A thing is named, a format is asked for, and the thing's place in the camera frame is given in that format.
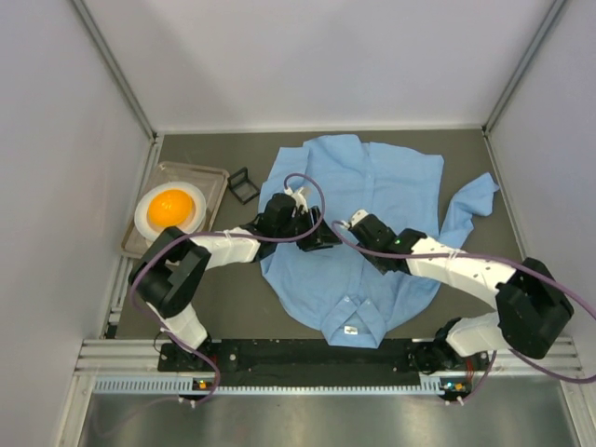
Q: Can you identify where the light blue button shirt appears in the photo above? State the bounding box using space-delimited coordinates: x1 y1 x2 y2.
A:
257 134 502 348

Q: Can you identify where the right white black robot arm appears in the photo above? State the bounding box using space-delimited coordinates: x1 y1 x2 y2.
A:
347 210 575 371

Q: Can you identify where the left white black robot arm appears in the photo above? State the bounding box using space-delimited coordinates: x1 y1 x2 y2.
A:
129 192 341 352

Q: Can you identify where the small black stand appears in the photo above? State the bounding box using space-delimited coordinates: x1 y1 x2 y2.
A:
227 167 260 205

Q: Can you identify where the clear plastic tray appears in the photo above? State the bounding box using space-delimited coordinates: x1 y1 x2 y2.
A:
121 162 229 258

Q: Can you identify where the orange bowl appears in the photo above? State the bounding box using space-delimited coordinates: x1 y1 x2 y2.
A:
147 188 194 227

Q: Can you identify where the white plate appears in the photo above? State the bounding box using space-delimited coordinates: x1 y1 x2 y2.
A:
133 181 207 242

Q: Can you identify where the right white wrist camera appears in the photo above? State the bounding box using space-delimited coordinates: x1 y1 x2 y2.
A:
348 209 369 229

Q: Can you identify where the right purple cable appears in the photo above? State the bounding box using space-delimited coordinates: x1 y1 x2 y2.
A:
330 218 596 386

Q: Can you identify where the purple cable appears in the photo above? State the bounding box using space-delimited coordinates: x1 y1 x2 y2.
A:
330 218 596 386
129 173 327 401

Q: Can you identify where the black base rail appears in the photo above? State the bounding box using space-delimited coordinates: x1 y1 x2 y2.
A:
157 339 478 386

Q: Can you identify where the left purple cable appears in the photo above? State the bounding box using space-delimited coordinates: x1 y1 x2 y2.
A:
129 173 327 401

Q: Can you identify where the grey slotted cable duct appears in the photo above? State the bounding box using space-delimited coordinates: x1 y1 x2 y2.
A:
93 376 467 396

